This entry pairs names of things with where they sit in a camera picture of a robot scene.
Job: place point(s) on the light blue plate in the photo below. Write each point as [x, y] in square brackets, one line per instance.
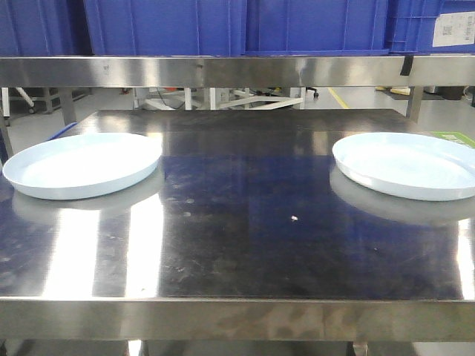
[83, 166]
[407, 165]

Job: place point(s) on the blue plastic crate right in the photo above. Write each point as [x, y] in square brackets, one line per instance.
[348, 28]

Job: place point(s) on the blue plastic crate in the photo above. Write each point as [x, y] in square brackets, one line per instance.
[348, 28]
[167, 28]
[44, 28]

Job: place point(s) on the blue plastic crate middle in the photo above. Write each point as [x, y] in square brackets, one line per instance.
[167, 28]

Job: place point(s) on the black tape strip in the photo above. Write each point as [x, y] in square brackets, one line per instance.
[406, 66]

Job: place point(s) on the blue plastic crate left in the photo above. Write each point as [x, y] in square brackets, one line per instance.
[44, 28]

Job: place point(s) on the white paper label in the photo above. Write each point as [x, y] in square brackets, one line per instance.
[452, 29]

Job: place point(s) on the white background frame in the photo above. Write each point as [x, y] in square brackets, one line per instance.
[201, 99]

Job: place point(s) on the stainless steel shelf rail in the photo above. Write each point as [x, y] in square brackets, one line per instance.
[233, 72]

